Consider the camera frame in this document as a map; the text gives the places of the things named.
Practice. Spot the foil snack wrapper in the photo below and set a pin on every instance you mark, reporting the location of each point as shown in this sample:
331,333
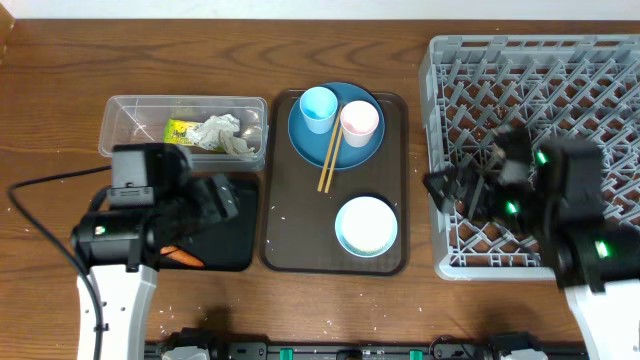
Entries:
178,132

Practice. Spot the dark blue plate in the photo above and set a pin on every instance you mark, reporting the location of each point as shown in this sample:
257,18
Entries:
313,147

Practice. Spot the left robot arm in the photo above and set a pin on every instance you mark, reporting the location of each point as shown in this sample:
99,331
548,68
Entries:
116,306

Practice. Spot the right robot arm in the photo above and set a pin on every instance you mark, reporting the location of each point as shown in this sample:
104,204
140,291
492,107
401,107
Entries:
601,285

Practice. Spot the orange carrot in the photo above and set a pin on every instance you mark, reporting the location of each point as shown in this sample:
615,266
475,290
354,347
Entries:
177,254

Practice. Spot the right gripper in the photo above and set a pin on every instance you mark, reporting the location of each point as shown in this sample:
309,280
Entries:
480,183

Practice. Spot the light blue cup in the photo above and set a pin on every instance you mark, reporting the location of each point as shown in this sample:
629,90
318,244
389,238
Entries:
319,107

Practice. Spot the wooden chopstick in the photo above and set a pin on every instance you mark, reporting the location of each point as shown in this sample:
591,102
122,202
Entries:
334,161
330,150

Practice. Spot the pink cup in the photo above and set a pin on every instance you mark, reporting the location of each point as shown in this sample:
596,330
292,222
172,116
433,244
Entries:
359,119

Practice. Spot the wooden chopstick right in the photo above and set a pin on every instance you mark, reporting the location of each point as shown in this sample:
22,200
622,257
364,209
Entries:
334,161

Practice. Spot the brown serving tray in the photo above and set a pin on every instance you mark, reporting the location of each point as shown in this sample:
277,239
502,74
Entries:
298,221

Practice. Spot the white tissue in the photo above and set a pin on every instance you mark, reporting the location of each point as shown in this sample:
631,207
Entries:
219,133

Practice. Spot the grey dishwasher rack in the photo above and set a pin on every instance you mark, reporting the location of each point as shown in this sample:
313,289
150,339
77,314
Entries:
473,87

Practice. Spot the wooden chopstick left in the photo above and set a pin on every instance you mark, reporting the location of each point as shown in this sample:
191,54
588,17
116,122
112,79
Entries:
330,150

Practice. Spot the light blue bowl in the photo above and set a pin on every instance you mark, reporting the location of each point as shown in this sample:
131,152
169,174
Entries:
366,227

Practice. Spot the clear plastic bin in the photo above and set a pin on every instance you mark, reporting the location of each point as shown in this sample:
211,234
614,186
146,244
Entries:
130,119

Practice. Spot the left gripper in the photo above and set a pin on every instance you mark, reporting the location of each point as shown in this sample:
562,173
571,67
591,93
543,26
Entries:
212,212

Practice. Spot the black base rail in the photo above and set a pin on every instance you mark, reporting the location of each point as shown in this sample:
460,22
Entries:
191,343

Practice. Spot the black tray bin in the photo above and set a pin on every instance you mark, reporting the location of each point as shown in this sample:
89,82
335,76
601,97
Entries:
228,245

